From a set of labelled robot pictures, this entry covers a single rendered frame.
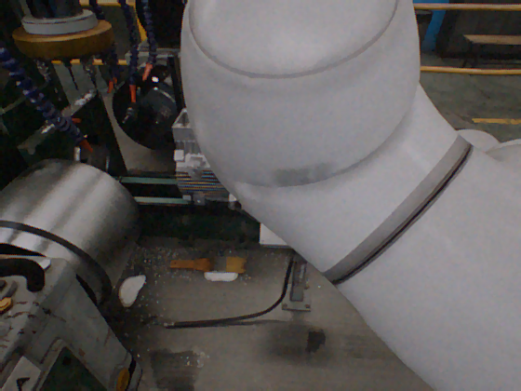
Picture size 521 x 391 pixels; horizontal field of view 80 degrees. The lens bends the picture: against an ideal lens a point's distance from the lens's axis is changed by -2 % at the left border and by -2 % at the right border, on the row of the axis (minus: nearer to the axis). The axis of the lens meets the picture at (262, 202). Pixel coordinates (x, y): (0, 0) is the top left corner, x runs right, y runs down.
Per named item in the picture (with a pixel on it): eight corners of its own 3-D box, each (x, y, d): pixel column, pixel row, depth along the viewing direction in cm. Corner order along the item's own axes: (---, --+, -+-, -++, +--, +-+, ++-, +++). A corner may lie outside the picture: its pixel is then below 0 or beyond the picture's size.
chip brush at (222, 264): (168, 273, 82) (167, 271, 81) (172, 258, 86) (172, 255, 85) (247, 274, 82) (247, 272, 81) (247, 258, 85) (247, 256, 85)
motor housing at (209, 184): (182, 214, 81) (168, 151, 69) (198, 171, 95) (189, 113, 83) (259, 217, 80) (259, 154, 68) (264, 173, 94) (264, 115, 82)
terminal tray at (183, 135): (177, 155, 74) (170, 128, 70) (187, 133, 82) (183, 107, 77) (226, 156, 74) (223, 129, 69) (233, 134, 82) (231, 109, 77)
